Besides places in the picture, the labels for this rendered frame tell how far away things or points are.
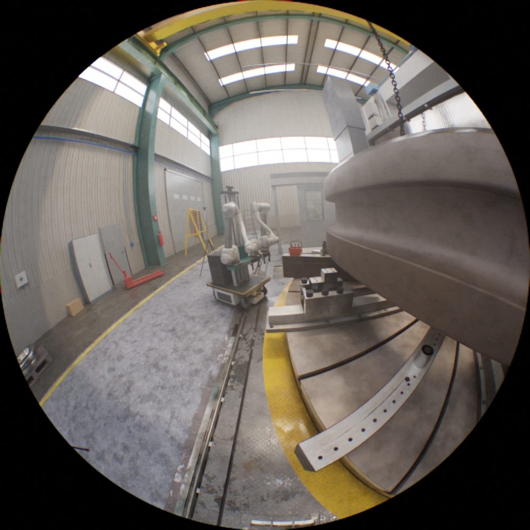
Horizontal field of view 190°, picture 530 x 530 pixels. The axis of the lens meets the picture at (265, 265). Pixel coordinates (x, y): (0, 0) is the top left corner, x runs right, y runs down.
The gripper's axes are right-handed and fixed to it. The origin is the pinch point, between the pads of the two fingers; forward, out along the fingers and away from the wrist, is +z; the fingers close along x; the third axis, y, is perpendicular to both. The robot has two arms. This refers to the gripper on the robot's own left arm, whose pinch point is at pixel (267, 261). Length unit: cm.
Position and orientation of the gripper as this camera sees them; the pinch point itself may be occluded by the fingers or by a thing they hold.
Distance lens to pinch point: 238.2
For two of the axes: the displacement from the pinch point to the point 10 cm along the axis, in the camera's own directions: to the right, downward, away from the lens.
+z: 1.0, 9.5, 3.0
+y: 8.3, 0.9, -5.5
